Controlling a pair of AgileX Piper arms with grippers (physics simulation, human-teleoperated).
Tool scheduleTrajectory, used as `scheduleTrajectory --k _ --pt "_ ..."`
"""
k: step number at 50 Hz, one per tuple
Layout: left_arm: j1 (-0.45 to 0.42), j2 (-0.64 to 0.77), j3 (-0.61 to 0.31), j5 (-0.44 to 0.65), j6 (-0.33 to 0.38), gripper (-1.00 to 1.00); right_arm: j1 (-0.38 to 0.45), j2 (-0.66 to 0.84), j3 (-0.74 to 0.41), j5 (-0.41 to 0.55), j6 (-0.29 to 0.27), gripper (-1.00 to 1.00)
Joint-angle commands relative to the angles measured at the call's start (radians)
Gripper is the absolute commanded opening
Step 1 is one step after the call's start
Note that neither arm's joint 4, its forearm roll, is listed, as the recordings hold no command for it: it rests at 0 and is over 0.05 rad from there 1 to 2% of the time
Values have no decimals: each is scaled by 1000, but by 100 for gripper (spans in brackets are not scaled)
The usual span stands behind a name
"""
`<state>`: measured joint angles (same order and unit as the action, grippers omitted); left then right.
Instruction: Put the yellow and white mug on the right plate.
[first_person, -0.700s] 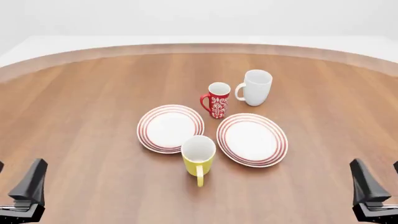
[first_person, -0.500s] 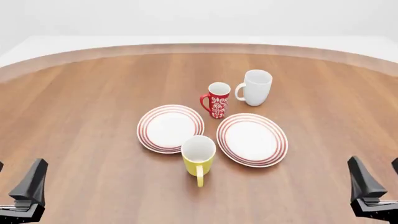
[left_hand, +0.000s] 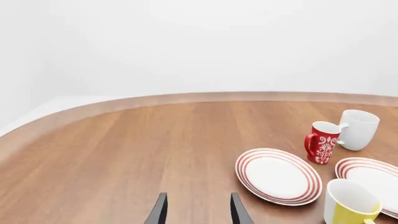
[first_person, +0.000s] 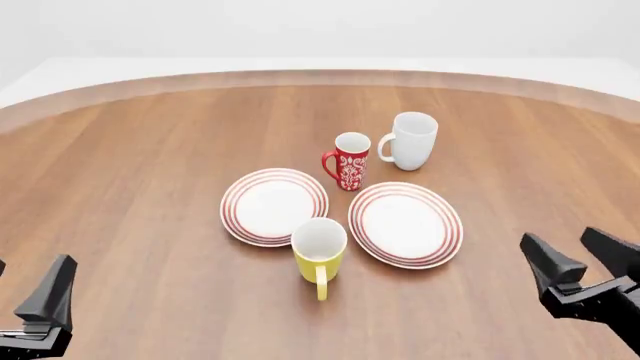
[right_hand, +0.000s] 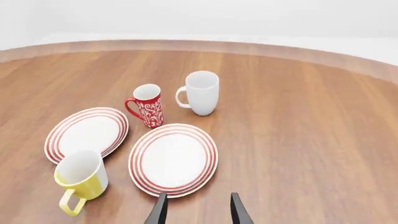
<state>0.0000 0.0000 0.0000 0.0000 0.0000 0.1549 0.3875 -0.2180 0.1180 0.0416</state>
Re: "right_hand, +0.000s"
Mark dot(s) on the white plate with red rings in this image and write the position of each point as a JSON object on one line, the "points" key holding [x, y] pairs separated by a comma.
{"points": [[172, 158], [88, 133]]}

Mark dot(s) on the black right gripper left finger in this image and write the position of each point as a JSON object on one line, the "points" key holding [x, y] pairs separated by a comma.
{"points": [[158, 212]]}

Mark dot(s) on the plain white mug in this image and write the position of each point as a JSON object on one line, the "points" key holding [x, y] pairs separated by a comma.
{"points": [[202, 93]]}

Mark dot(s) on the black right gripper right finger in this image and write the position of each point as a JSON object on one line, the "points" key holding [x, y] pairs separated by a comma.
{"points": [[238, 211]]}

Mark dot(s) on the red patterned mug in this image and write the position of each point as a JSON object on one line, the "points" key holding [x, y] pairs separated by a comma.
{"points": [[151, 109]]}

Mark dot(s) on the yellow and white mug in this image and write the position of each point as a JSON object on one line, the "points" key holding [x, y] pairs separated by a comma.
{"points": [[83, 177]]}

